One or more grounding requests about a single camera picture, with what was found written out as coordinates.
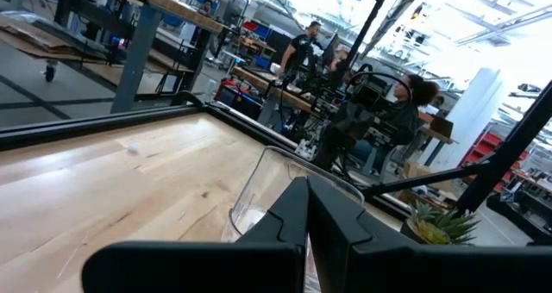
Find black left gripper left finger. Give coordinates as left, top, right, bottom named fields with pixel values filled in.
left=81, top=175, right=310, bottom=293

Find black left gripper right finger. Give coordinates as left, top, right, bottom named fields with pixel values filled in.
left=308, top=174, right=552, bottom=293

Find potted succulent plant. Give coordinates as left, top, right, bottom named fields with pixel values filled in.
left=398, top=199, right=480, bottom=246

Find cardboard box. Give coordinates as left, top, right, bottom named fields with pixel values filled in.
left=402, top=160, right=434, bottom=181

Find clear plastic bin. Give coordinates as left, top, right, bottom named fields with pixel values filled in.
left=220, top=145, right=366, bottom=243

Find red shelving rack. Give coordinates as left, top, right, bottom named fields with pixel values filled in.
left=457, top=130, right=534, bottom=193

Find long wooden desk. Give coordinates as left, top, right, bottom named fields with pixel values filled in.
left=231, top=65, right=459, bottom=167

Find workbench with wooden top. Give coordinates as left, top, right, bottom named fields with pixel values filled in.
left=53, top=0, right=228, bottom=115

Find flat cardboard sheets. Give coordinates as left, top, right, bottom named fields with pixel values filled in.
left=0, top=10, right=111, bottom=65

